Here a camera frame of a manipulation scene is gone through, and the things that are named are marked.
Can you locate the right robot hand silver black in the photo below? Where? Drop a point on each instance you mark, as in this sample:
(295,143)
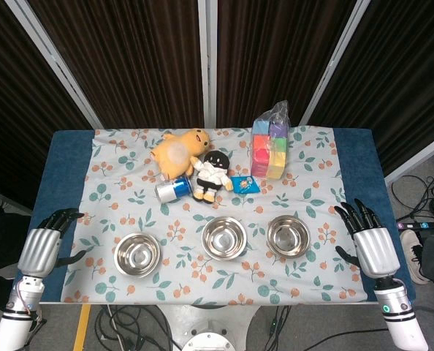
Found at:
(376,252)

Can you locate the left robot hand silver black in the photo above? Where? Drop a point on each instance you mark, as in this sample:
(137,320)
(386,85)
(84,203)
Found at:
(39,250)

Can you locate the stainless steel bowl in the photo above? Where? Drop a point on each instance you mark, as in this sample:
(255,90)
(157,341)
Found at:
(224,238)
(137,254)
(288,236)

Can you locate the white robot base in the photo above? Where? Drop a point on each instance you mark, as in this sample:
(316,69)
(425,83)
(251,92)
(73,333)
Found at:
(209,318)

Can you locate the white sneaker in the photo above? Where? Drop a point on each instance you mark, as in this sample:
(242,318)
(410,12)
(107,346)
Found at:
(412,256)

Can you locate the yellow floor tape strip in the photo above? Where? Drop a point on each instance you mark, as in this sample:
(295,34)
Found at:
(82,329)

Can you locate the blue table cover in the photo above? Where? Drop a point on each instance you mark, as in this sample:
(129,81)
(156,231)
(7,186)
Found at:
(69,164)

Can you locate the dark corrugated partition panel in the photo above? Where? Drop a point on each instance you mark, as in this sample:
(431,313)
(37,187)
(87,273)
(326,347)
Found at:
(16,109)
(275,55)
(129,62)
(403,73)

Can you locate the bag of colourful foam blocks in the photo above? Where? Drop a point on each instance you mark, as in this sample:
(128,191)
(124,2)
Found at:
(270,153)

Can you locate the blue and silver drink can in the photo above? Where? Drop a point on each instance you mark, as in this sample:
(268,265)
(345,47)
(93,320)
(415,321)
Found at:
(173,189)

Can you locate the blue snack packet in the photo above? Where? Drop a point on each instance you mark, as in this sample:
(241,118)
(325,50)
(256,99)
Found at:
(244,184)

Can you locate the floral printed tablecloth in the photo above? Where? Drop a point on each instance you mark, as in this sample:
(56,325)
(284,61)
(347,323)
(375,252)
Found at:
(187,219)

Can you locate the yellow plush toy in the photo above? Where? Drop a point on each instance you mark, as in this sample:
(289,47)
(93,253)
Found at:
(175,153)

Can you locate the black-haired doll in white robe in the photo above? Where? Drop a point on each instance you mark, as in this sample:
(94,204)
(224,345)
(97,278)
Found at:
(211,173)

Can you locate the white partition frame post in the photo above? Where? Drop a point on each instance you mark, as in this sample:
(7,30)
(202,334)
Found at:
(334,62)
(207,62)
(56,62)

